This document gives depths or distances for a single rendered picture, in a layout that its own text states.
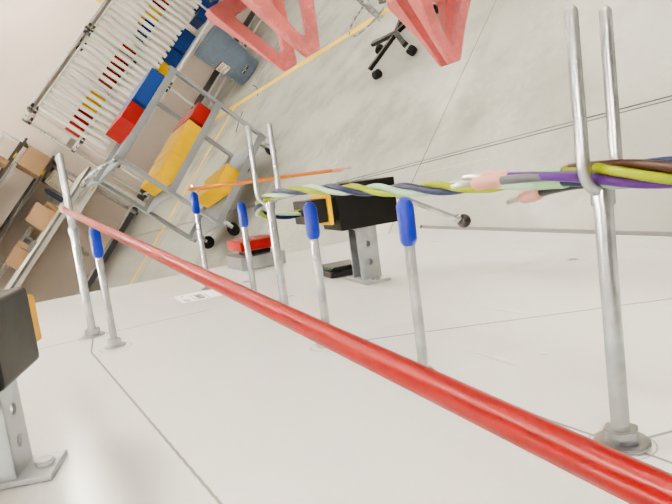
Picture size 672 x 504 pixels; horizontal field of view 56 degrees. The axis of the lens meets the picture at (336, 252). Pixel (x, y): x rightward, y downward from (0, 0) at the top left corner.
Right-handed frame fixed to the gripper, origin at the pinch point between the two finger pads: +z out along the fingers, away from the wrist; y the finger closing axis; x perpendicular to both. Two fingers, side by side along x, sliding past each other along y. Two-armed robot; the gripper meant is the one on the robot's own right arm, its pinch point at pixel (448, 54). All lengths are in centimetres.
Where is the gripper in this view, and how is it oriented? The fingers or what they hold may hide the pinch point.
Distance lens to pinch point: 62.1
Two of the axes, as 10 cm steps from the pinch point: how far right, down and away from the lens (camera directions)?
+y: 3.7, 0.6, -9.3
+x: 8.8, -3.5, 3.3
